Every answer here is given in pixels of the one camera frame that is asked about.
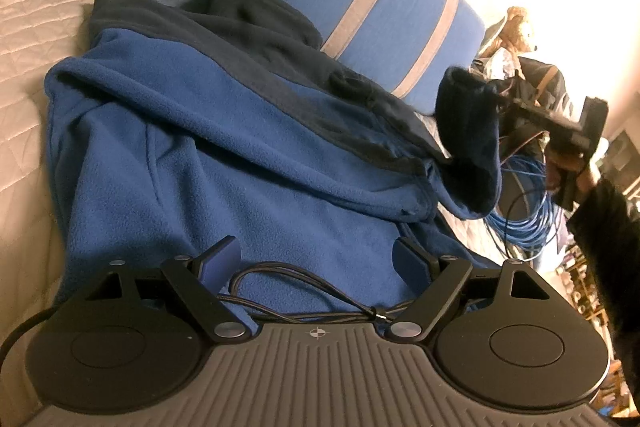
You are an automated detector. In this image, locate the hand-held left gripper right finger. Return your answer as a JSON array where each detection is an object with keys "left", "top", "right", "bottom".
[{"left": 389, "top": 236, "right": 552, "bottom": 344}]

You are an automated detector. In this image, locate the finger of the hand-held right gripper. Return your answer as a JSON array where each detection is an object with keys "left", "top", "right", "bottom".
[{"left": 492, "top": 89, "right": 524, "bottom": 120}]

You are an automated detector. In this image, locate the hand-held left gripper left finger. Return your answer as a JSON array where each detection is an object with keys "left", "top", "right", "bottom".
[{"left": 81, "top": 235, "right": 252, "bottom": 345}]

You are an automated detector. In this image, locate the blue and navy fleece jacket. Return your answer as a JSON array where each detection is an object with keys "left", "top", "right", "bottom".
[{"left": 44, "top": 0, "right": 504, "bottom": 324}]

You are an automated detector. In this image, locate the person's right forearm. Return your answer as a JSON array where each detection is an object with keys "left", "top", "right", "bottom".
[{"left": 566, "top": 176, "right": 640, "bottom": 410}]

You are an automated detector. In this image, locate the person's right hand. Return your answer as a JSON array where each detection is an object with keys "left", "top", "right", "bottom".
[{"left": 545, "top": 146, "right": 602, "bottom": 198}]

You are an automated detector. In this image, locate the brown teddy bear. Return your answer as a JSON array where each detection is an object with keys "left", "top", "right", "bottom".
[{"left": 479, "top": 6, "right": 540, "bottom": 58}]

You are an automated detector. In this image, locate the grey quilted bedspread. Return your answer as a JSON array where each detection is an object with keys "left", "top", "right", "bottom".
[{"left": 0, "top": 0, "right": 103, "bottom": 410}]

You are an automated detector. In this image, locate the blue cable coil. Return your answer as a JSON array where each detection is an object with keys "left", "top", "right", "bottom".
[{"left": 486, "top": 126, "right": 572, "bottom": 269}]

